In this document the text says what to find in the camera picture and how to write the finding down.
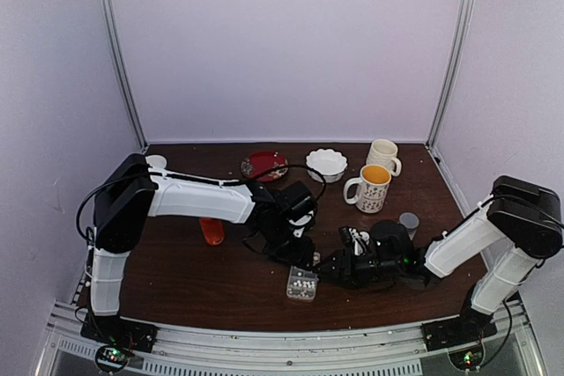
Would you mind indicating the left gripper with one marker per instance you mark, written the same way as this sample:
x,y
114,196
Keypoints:
x,y
300,258

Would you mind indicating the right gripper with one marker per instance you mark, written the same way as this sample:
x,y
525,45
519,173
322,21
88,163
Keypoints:
x,y
344,262

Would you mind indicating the clear plastic pill organizer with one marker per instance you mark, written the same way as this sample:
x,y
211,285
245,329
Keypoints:
x,y
293,270

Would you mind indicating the amber bottle grey cap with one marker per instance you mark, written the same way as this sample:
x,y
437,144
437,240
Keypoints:
x,y
411,223

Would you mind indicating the orange pill bottle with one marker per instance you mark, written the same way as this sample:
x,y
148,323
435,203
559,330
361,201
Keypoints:
x,y
212,230

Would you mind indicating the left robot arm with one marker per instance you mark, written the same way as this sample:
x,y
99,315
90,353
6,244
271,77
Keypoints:
x,y
137,190

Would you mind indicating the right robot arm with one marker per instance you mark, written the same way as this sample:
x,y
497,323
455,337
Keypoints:
x,y
526,215

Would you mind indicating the white round pills in organizer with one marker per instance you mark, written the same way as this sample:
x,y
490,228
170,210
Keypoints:
x,y
301,279

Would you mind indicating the small pills in organizer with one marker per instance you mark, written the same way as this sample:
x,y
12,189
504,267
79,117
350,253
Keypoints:
x,y
299,293

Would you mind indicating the white floral mug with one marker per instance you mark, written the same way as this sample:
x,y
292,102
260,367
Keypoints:
x,y
368,191

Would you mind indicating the white scalloped bowl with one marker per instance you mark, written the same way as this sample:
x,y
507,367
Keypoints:
x,y
327,162

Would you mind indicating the red floral plate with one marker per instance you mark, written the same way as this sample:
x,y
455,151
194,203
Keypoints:
x,y
261,161

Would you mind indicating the cream ribbed mug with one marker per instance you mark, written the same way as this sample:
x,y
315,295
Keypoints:
x,y
383,152

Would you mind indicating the right round circuit board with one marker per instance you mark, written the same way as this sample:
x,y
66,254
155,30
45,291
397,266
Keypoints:
x,y
467,359

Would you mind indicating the round circuit board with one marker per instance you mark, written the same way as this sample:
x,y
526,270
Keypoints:
x,y
111,359
467,359

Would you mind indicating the white ceramic bowl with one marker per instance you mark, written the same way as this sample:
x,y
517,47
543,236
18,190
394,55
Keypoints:
x,y
156,161

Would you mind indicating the left round circuit board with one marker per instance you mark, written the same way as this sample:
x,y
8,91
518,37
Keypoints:
x,y
111,359

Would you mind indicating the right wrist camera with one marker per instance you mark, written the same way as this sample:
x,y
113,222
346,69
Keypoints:
x,y
358,242

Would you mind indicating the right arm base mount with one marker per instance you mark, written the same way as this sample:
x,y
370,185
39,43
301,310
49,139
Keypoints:
x,y
469,326

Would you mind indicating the front aluminium rail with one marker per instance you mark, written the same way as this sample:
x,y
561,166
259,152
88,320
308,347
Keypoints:
x,y
392,350

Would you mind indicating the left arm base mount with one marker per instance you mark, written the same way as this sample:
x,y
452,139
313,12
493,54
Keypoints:
x,y
116,331

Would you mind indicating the right aluminium frame post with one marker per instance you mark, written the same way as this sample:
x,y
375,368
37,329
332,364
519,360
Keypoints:
x,y
463,21

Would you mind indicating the aluminium frame post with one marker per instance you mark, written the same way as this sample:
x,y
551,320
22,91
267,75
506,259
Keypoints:
x,y
463,21
121,73

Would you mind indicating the left aluminium frame post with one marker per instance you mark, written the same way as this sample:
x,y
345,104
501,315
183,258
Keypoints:
x,y
121,73

